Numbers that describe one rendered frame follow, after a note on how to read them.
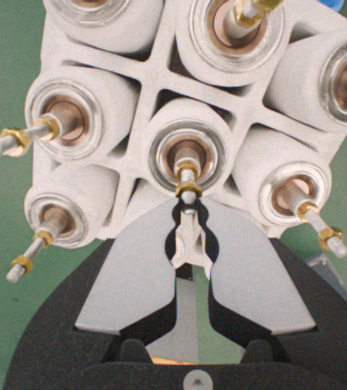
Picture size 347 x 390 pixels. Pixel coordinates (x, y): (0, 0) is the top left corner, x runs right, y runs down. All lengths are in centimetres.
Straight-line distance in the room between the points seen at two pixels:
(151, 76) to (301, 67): 15
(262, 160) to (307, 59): 10
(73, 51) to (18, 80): 28
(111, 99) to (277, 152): 17
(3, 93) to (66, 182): 36
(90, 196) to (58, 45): 18
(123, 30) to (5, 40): 39
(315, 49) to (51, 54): 27
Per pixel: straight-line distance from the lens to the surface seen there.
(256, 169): 24
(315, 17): 31
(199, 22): 20
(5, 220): 74
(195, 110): 20
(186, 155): 18
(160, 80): 27
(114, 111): 22
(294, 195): 23
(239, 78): 21
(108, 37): 22
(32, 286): 91
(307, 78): 23
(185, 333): 38
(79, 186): 26
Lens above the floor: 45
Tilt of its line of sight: 62 degrees down
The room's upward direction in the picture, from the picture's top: 176 degrees counter-clockwise
